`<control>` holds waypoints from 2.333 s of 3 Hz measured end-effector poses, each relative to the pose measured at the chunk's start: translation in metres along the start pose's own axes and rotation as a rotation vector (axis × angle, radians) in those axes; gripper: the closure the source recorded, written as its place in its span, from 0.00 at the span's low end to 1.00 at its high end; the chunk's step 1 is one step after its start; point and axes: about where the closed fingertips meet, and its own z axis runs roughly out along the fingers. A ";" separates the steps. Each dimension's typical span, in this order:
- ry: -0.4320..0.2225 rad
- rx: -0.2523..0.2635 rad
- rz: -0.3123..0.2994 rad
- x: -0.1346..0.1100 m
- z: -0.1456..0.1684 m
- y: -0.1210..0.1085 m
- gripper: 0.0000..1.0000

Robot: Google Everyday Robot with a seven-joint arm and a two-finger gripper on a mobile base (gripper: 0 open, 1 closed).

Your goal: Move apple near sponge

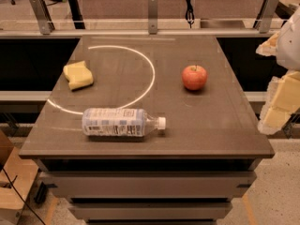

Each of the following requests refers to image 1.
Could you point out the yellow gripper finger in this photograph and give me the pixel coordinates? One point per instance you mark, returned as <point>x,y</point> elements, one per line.
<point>282,100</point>
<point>269,47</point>

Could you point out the red apple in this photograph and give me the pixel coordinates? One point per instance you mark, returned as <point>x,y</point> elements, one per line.
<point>194,77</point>

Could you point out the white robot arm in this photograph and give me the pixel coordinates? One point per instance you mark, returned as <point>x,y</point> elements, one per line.
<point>288,44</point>

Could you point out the yellow sponge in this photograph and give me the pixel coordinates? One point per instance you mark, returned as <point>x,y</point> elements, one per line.
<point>78,75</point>

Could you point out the grey drawer cabinet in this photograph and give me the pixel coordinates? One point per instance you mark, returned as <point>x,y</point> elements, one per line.
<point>187,174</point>

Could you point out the clear plastic water bottle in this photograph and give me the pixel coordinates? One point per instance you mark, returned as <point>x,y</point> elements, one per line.
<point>107,122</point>

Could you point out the cardboard box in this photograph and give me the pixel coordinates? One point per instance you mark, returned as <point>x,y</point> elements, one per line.
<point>17,176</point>

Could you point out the right metal rail bracket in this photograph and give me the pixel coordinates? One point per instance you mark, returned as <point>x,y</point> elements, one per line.
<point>263,22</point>

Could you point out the metal rail bracket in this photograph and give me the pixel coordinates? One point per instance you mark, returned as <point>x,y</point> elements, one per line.
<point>41,12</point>
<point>263,22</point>
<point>152,17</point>

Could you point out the middle metal rail bracket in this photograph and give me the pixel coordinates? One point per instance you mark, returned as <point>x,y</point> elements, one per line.
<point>152,17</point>

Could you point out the left metal rail bracket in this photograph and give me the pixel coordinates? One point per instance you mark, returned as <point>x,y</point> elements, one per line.
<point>41,12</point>

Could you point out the metal guard rail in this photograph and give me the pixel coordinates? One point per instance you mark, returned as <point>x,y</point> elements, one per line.
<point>222,33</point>

